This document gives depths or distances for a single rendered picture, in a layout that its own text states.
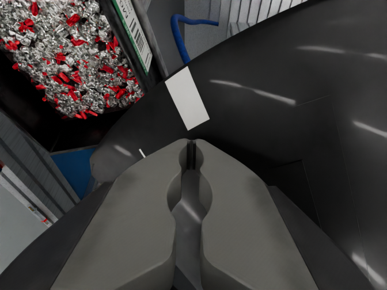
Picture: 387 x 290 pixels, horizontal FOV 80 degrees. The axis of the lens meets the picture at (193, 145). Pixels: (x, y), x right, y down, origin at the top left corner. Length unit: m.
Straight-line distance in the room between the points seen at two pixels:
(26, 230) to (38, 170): 0.76
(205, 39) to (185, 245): 0.97
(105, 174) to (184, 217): 0.08
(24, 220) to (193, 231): 1.15
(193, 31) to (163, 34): 0.16
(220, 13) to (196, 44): 0.16
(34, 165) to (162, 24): 0.84
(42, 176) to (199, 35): 0.80
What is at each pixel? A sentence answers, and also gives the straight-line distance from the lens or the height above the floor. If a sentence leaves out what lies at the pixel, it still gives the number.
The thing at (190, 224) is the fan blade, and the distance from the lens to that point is 0.17.
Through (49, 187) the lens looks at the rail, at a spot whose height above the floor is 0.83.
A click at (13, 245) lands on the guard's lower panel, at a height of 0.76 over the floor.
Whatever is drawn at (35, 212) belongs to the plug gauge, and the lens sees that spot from 0.57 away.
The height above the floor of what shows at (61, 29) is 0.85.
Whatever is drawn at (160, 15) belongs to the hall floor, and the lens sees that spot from 1.14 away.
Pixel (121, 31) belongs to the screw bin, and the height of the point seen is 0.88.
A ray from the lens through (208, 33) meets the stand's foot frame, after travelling 1.09.
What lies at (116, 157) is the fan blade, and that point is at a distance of 0.18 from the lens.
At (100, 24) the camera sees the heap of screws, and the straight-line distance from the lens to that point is 0.26.
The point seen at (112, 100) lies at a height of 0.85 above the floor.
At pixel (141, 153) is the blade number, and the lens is 0.16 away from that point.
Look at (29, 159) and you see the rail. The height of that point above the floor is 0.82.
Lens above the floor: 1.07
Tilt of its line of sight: 42 degrees down
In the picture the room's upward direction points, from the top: 179 degrees counter-clockwise
